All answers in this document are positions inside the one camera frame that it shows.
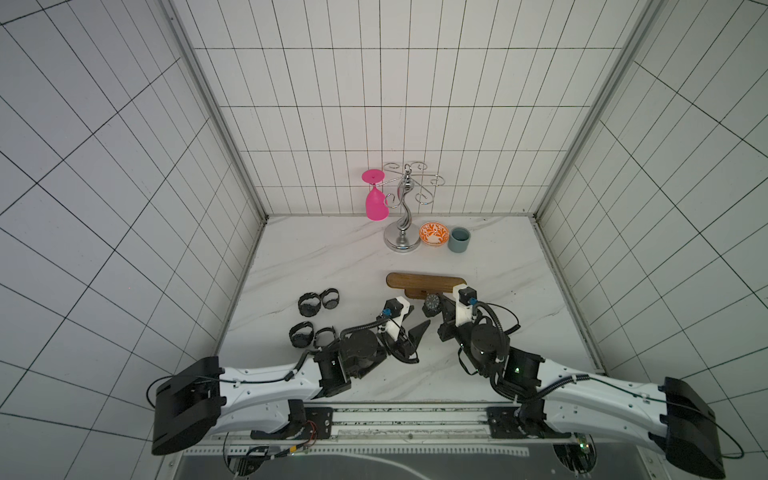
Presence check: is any brown wooden watch stand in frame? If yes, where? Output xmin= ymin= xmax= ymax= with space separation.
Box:
xmin=386 ymin=272 xmax=466 ymax=300

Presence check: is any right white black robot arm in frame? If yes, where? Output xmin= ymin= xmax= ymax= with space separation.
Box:
xmin=438 ymin=313 xmax=726 ymax=479

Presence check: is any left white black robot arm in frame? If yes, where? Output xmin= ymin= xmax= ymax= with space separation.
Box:
xmin=147 ymin=318 xmax=430 ymax=456

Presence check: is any black wrist watch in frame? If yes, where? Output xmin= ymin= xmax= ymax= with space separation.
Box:
xmin=289 ymin=321 xmax=315 ymax=349
xmin=313 ymin=326 xmax=339 ymax=350
xmin=297 ymin=292 xmax=322 ymax=318
xmin=320 ymin=288 xmax=340 ymax=310

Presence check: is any grey-green ceramic cup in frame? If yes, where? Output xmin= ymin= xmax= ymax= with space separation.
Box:
xmin=448 ymin=227 xmax=471 ymax=253

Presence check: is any orange patterned small bowl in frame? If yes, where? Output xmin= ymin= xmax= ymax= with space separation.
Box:
xmin=419 ymin=222 xmax=450 ymax=247

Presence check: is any silver metal glass rack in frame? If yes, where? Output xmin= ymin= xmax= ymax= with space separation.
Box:
xmin=380 ymin=161 xmax=445 ymax=253

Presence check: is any pink plastic wine glass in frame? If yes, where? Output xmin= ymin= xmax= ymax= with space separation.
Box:
xmin=361 ymin=169 xmax=389 ymax=221

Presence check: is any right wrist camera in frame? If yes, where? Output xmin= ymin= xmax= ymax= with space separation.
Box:
xmin=453 ymin=284 xmax=477 ymax=326

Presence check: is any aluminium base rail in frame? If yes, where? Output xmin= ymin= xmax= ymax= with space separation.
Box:
xmin=156 ymin=400 xmax=650 ymax=451

